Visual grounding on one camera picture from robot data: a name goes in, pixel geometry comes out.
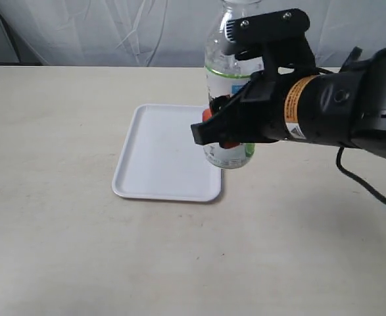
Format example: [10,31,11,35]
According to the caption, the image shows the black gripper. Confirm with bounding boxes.
[191,74,291,148]

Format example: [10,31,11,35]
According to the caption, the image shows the clear plastic water bottle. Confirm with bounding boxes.
[203,1,264,169]

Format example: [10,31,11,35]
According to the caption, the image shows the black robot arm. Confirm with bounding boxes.
[191,48,386,159]

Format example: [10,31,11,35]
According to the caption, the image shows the white plastic tray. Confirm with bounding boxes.
[111,104,222,203]

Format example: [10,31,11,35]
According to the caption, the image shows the white fabric backdrop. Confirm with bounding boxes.
[0,1,386,66]

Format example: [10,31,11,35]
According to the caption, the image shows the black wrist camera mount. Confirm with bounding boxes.
[226,8,318,103]

